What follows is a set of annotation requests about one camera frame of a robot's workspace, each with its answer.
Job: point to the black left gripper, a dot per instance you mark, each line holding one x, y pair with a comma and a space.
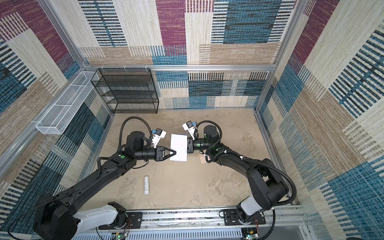
159, 151

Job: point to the pink envelope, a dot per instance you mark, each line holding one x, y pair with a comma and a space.
202, 158

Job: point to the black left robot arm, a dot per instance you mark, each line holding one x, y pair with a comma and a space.
58, 217

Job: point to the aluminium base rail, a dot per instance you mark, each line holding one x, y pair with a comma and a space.
219, 223

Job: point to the blue floral letter paper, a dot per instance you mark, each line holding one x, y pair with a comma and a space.
179, 144

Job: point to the black wire shelf rack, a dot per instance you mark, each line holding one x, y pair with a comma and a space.
127, 90

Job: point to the white wire mesh basket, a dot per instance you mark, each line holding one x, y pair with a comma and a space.
59, 116

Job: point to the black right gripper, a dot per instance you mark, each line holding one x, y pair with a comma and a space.
190, 145

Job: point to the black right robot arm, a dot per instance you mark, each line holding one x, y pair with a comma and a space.
268, 184

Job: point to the white glue stick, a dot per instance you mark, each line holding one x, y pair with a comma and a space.
146, 185

